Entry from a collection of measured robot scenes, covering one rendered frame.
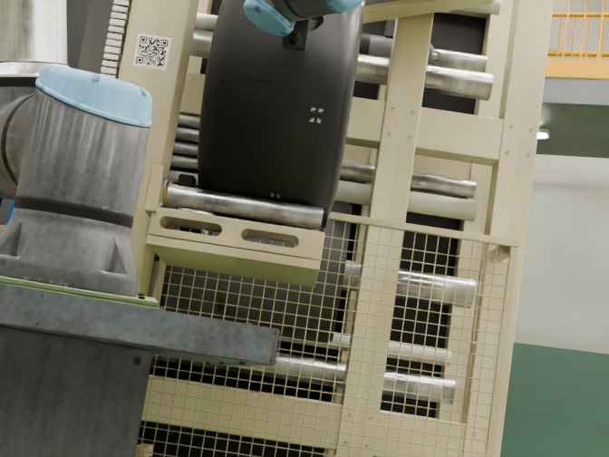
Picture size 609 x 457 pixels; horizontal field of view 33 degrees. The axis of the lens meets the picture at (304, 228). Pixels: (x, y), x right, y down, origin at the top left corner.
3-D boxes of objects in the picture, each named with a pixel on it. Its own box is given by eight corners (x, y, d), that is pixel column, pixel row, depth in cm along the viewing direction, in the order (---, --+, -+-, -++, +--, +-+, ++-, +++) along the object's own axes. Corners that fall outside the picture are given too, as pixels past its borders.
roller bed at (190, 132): (125, 218, 259) (146, 105, 264) (134, 227, 274) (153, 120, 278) (202, 229, 259) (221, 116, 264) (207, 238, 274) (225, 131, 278)
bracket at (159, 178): (142, 209, 208) (150, 163, 210) (166, 238, 248) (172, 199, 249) (159, 212, 208) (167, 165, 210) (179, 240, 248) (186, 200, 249)
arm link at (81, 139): (46, 198, 120) (72, 53, 121) (-11, 195, 133) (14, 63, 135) (157, 220, 130) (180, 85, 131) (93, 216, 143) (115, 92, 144)
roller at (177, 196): (165, 180, 216) (163, 200, 218) (161, 186, 212) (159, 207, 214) (328, 205, 216) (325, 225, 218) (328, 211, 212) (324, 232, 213)
